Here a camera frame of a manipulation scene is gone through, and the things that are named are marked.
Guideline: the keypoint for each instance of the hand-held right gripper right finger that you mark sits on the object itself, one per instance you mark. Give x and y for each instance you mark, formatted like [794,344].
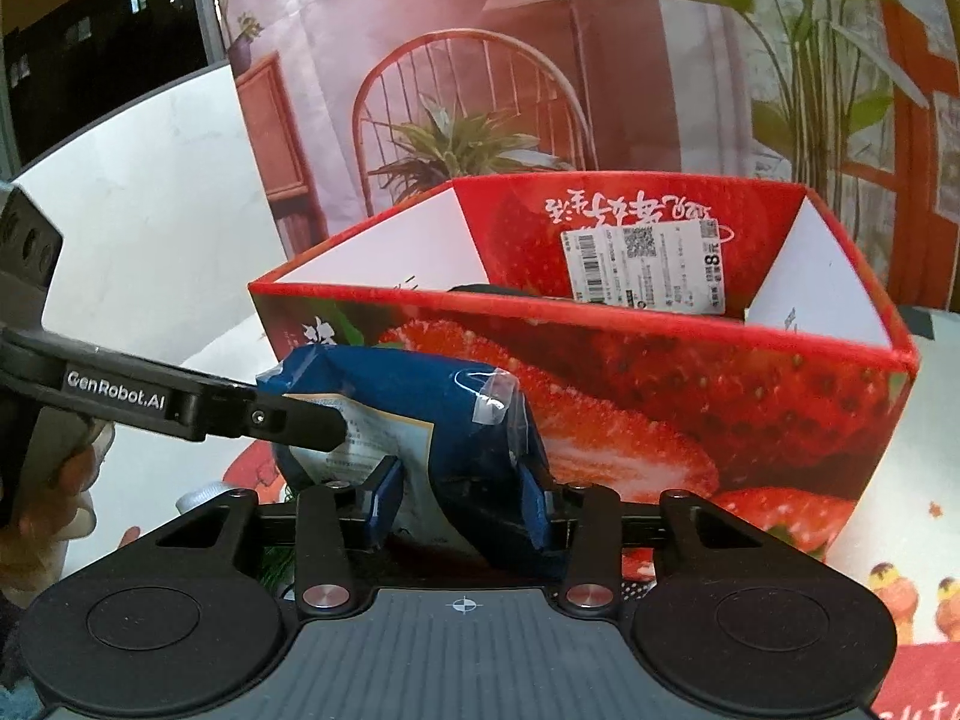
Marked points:
[532,510]

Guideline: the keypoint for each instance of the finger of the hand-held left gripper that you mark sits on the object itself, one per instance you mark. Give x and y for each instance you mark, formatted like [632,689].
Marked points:
[292,424]

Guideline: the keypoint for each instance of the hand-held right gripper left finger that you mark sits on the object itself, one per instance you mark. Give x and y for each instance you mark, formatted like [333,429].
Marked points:
[386,499]

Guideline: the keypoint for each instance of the blue plastic packet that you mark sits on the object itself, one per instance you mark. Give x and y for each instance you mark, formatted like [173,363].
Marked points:
[420,405]

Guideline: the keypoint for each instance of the red strawberry print cardboard box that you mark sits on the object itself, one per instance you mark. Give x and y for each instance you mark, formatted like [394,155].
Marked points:
[637,390]

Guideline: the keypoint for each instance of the person's left hand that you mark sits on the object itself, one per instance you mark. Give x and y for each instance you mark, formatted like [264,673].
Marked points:
[45,540]

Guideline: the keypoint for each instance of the small white ribbed cap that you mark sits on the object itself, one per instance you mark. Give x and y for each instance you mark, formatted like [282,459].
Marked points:
[201,498]

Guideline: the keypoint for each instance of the white marble pattern board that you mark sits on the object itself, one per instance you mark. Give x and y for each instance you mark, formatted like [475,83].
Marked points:
[150,202]

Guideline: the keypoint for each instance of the grey cloth item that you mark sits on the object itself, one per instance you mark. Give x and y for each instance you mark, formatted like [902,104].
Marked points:
[487,289]

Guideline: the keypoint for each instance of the dark window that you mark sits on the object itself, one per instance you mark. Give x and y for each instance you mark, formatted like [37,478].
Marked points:
[90,30]

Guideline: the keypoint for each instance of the white printed tablecloth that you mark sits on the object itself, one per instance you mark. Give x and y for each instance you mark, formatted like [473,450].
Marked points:
[922,465]

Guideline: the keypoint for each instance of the printed room scene backdrop cloth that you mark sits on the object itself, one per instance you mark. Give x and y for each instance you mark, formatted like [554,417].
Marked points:
[450,52]

